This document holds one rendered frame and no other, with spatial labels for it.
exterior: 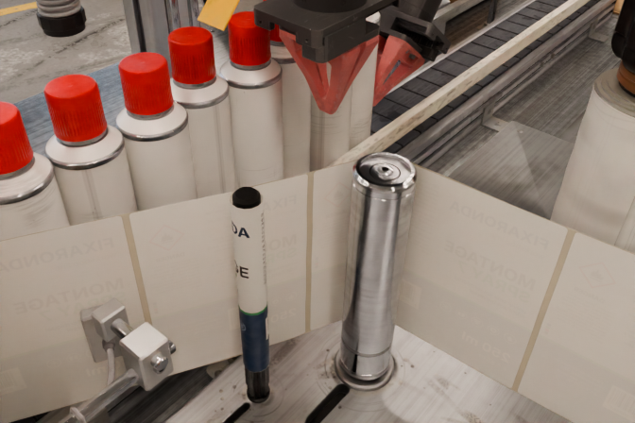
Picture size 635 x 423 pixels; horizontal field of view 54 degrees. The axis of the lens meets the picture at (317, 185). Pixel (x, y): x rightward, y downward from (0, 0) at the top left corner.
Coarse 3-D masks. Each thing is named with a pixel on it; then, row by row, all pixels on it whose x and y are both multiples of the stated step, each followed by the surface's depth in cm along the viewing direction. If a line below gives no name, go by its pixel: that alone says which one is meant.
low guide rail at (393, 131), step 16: (576, 0) 100; (560, 16) 97; (528, 32) 90; (544, 32) 94; (512, 48) 86; (480, 64) 81; (496, 64) 84; (464, 80) 78; (432, 96) 74; (448, 96) 76; (416, 112) 71; (432, 112) 74; (384, 128) 68; (400, 128) 69; (368, 144) 66; (384, 144) 68; (336, 160) 63; (352, 160) 64
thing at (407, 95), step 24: (552, 0) 109; (600, 0) 113; (504, 24) 101; (528, 24) 101; (480, 48) 93; (528, 48) 94; (432, 72) 87; (456, 72) 87; (504, 72) 88; (408, 96) 81; (384, 120) 76; (432, 120) 77
